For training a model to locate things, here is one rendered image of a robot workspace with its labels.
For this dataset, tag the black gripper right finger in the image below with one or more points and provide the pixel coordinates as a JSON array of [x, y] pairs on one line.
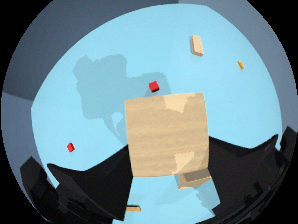
[[231, 167]]

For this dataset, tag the small red block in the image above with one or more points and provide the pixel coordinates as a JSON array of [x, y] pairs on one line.
[[153, 86]]

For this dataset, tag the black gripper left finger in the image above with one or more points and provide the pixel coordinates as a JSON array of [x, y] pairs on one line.
[[106, 184]]

